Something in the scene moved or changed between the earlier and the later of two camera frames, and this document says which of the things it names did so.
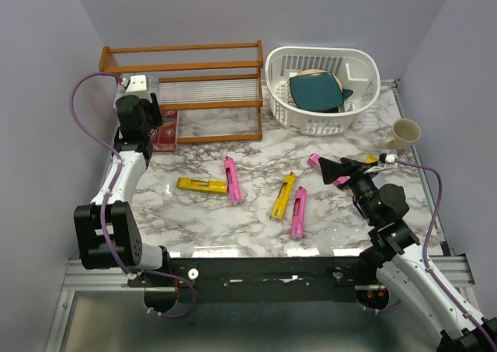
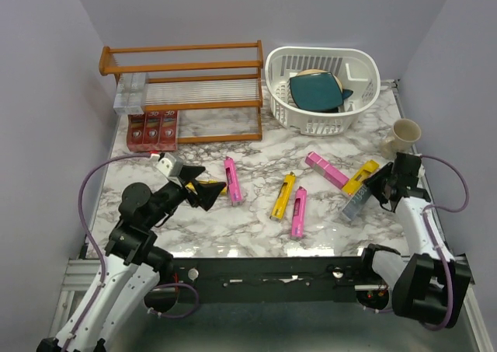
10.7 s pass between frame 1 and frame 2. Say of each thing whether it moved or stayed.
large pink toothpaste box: stayed
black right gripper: moved
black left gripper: moved
